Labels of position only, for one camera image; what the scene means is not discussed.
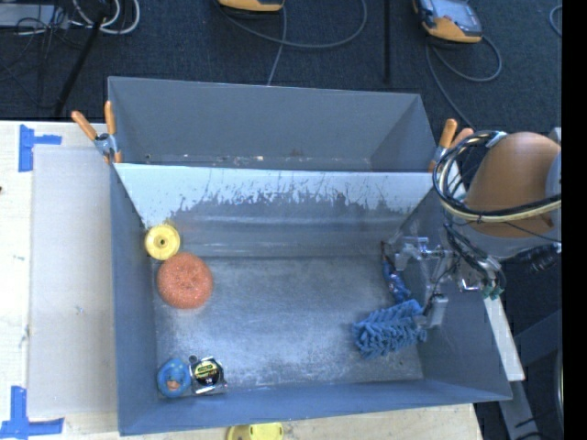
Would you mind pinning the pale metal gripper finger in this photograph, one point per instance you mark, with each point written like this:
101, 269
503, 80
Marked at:
436, 311
413, 252

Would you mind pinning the blue fluffy duster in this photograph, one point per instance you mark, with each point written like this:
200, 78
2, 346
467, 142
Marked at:
390, 330

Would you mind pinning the grey metal bin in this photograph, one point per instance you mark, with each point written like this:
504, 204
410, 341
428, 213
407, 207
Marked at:
293, 319

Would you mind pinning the orange scouring ball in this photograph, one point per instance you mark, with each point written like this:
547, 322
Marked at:
184, 280

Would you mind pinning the black and yellow tape measure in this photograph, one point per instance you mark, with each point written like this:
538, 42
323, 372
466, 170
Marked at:
206, 375

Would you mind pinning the yellow round disc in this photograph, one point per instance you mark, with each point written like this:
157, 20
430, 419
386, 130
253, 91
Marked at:
162, 242

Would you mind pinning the blue round toy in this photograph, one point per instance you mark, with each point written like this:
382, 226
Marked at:
173, 378

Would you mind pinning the black cylinder on white bracket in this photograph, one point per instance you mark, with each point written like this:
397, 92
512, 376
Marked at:
539, 258

